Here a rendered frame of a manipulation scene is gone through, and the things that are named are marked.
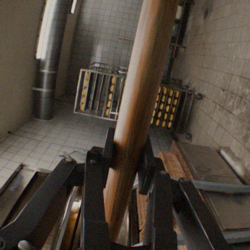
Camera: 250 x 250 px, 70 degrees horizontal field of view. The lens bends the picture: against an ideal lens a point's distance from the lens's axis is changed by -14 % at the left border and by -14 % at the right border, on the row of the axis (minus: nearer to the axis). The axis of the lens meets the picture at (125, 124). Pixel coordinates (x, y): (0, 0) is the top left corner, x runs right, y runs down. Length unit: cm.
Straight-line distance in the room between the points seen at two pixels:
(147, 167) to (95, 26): 515
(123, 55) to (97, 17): 117
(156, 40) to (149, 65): 2
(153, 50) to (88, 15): 520
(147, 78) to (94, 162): 8
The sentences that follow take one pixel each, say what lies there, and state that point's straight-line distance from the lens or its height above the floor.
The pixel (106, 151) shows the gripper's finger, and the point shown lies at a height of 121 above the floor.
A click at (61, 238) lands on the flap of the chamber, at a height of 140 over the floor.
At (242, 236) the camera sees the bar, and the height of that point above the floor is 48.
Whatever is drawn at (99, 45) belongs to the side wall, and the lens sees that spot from 522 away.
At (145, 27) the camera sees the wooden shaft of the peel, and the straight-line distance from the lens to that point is 17.
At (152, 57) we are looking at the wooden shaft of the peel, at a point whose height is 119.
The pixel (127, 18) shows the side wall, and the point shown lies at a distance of 525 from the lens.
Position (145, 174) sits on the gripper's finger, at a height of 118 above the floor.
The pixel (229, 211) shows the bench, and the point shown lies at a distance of 136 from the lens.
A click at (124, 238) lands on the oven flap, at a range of 162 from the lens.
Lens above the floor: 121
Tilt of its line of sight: 4 degrees down
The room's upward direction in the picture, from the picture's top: 79 degrees counter-clockwise
